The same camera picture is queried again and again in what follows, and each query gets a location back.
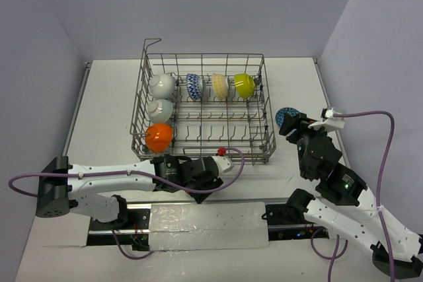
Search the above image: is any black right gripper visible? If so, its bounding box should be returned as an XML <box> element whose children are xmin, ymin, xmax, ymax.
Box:
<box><xmin>277</xmin><ymin>111</ymin><xmax>329</xmax><ymax>177</ymax></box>

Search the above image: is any orange geometric patterned bowl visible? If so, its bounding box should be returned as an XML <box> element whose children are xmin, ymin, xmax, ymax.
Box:
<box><xmin>145</xmin><ymin>123</ymin><xmax>173</xmax><ymax>153</ymax></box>

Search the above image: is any teal patterned bowl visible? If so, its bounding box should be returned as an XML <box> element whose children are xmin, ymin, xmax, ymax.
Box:
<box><xmin>147</xmin><ymin>99</ymin><xmax>173</xmax><ymax>123</ymax></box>

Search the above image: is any white bowl yellow flower pattern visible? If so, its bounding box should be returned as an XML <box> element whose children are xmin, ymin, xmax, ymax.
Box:
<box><xmin>212</xmin><ymin>73</ymin><xmax>229</xmax><ymax>100</ymax></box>

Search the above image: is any blue zigzag patterned bowl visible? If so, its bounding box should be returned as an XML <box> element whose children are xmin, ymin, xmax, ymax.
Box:
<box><xmin>186</xmin><ymin>73</ymin><xmax>204</xmax><ymax>101</ymax></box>

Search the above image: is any plain white bowl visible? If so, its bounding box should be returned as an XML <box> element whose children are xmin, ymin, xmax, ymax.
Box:
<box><xmin>149</xmin><ymin>74</ymin><xmax>176</xmax><ymax>99</ymax></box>

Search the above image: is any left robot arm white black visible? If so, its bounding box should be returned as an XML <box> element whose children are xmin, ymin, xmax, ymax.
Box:
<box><xmin>36</xmin><ymin>154</ymin><xmax>233</xmax><ymax>229</ymax></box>

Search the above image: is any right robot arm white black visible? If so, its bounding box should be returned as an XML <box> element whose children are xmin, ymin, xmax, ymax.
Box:
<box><xmin>276</xmin><ymin>108</ymin><xmax>422</xmax><ymax>280</ymax></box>

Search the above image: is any blue triangle patterned bowl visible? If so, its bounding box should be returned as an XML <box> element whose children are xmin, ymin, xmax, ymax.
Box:
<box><xmin>275</xmin><ymin>107</ymin><xmax>299</xmax><ymax>128</ymax></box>

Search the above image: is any white taped cover panel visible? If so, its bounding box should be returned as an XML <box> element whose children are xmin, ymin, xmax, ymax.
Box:
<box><xmin>148</xmin><ymin>202</ymin><xmax>269</xmax><ymax>251</ymax></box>

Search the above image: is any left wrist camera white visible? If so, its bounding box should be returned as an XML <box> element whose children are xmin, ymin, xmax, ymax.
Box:
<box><xmin>212</xmin><ymin>147</ymin><xmax>234</xmax><ymax>176</ymax></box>

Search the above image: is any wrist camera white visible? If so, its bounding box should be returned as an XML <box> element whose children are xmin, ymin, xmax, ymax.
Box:
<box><xmin>308</xmin><ymin>107</ymin><xmax>346</xmax><ymax>133</ymax></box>
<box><xmin>212</xmin><ymin>147</ymin><xmax>234</xmax><ymax>176</ymax></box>

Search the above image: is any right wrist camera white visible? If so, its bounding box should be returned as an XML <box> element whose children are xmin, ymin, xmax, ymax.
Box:
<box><xmin>308</xmin><ymin>107</ymin><xmax>346</xmax><ymax>133</ymax></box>

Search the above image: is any grey wire dish rack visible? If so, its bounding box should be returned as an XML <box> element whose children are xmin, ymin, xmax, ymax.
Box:
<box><xmin>130</xmin><ymin>38</ymin><xmax>276</xmax><ymax>165</ymax></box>

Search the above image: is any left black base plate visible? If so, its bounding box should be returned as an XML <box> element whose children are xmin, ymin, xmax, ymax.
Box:
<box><xmin>86</xmin><ymin>205</ymin><xmax>151</xmax><ymax>252</ymax></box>

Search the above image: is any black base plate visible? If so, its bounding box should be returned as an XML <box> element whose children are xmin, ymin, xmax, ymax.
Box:
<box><xmin>262</xmin><ymin>203</ymin><xmax>328</xmax><ymax>241</ymax></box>
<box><xmin>86</xmin><ymin>205</ymin><xmax>151</xmax><ymax>252</ymax></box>

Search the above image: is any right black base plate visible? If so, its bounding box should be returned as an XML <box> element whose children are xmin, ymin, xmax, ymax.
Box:
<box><xmin>262</xmin><ymin>203</ymin><xmax>328</xmax><ymax>241</ymax></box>

